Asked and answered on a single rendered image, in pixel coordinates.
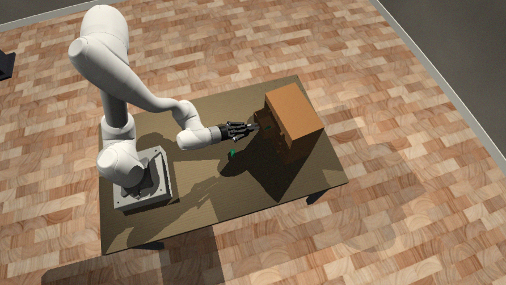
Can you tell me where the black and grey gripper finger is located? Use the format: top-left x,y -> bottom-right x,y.
230,126 -> 260,143
226,121 -> 258,130

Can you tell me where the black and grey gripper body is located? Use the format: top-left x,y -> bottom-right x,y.
219,125 -> 236,141

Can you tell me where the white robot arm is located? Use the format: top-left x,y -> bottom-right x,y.
68,5 -> 222,199

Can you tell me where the orange-brown wooden chest of drawers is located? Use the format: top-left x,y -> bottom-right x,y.
265,83 -> 324,165

